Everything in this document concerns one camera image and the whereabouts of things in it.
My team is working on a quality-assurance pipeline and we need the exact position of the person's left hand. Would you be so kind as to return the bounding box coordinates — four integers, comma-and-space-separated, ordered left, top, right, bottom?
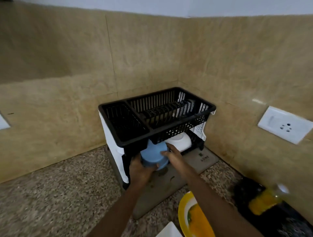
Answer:
129, 154, 160, 189

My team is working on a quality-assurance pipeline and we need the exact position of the person's right hand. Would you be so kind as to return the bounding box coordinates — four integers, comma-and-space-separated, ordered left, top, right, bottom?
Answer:
160, 143, 194, 177

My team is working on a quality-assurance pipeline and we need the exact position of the white scalloped bowl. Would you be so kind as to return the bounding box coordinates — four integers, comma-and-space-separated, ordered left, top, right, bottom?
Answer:
164, 132, 193, 153

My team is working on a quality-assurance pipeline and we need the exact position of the blue plastic bowl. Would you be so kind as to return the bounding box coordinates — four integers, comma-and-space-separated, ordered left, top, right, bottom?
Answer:
140, 139, 170, 171

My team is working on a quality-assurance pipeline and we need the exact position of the black plastic dish rack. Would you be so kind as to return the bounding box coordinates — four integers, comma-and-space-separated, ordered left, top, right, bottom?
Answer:
98, 87, 216, 190

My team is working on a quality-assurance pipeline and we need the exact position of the yellow rimmed round plate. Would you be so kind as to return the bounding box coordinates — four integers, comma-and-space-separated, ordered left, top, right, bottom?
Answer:
178, 191, 216, 237

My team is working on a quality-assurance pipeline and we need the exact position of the white rectangular plate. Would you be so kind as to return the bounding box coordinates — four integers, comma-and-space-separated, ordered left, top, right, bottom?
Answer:
156, 221, 183, 237

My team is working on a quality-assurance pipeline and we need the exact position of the person's right forearm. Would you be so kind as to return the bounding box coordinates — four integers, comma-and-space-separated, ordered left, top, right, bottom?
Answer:
185, 171, 264, 237

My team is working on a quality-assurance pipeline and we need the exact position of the person's left forearm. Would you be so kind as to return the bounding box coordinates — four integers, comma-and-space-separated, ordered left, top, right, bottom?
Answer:
87, 182, 150, 237

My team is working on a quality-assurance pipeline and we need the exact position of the black oval tray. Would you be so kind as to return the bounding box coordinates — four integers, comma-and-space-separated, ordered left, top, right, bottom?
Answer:
233, 177, 313, 237

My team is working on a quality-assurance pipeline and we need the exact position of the yellow dish soap bottle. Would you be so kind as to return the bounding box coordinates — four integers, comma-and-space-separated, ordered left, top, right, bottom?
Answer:
248, 183, 290, 216

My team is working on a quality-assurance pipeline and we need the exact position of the grey drain mat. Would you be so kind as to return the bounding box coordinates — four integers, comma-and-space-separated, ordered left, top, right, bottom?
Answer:
105, 145, 220, 220

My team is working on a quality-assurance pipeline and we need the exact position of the white plastic sheet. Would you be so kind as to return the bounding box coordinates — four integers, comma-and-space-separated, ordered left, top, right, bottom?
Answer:
98, 111, 129, 184

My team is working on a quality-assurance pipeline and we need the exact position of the white perforated plastic tray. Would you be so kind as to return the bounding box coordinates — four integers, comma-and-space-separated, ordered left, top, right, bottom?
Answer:
178, 91, 217, 142

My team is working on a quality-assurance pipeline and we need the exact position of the white wall socket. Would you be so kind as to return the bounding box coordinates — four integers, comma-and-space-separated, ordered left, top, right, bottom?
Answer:
257, 105, 313, 145

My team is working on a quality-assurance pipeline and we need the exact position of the white wall plate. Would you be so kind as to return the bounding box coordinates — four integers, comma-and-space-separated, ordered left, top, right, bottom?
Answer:
0, 113, 11, 130

